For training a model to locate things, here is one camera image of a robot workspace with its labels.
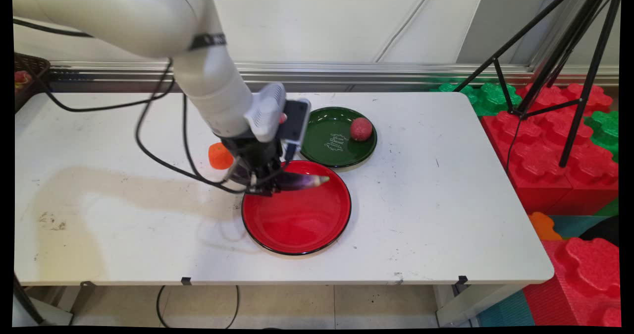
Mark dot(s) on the large red foam block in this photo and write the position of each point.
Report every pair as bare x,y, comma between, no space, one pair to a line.
545,150

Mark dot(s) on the orange toy fruit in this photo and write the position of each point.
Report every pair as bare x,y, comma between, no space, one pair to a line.
219,156

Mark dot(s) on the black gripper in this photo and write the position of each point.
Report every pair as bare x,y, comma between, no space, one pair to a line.
252,150

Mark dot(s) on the purple toy eggplant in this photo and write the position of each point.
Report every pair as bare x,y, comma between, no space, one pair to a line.
302,180

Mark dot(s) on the green round plate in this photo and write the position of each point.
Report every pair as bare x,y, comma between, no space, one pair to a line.
332,140

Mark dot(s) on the toy watermelon slice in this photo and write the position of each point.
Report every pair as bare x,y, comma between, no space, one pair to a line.
283,119

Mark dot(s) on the metal wall rail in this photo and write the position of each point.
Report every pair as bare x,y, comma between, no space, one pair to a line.
396,74

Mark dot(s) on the teal foam mat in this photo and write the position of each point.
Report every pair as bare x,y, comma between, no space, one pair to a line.
505,311

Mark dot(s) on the red round plate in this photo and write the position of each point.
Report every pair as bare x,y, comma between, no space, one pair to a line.
297,220

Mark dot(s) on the dark woven basket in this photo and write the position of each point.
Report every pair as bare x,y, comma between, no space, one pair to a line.
29,79

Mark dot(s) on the white table leg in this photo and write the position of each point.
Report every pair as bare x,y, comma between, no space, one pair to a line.
470,302

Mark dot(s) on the red toy ball fruit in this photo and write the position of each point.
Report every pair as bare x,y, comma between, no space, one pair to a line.
361,129

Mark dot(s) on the orange foam block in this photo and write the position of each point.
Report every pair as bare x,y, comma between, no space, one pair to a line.
542,227

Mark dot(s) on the black table clamp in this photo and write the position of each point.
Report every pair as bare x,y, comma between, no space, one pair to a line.
462,280
186,281

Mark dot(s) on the black camera tripod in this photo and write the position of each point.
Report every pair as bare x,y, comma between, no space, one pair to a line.
569,51

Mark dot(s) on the green foam block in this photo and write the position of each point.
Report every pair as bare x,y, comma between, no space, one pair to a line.
604,131
485,96

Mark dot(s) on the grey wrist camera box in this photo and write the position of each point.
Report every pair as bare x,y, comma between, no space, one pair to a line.
277,116

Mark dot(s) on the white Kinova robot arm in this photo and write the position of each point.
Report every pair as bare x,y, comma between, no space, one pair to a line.
148,22

